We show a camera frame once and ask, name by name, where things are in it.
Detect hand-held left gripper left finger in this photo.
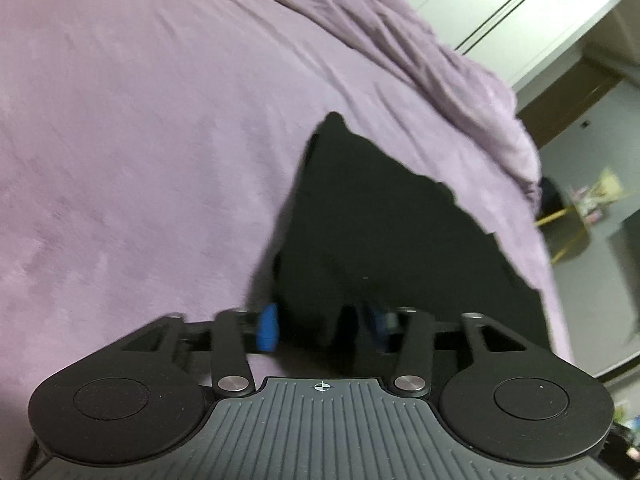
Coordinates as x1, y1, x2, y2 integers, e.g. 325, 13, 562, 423
120, 304, 281, 399

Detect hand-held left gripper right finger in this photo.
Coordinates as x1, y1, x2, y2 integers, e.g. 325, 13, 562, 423
366, 305, 536, 399

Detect black long-sleeved shirt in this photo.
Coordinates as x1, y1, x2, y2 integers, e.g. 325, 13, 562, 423
269, 111, 552, 378

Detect round stool with yellow legs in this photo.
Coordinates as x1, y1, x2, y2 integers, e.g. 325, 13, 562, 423
536, 204, 590, 267

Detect purple fleece blanket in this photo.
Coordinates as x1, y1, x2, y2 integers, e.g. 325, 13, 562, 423
0, 0, 576, 466

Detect colourful paper items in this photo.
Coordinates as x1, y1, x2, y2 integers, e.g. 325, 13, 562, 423
569, 167, 627, 225

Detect brown wooden cabinet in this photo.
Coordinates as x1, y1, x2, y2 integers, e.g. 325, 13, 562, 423
515, 57, 631, 148

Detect white wardrobe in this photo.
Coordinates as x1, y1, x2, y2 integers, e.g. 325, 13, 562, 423
345, 0, 632, 92

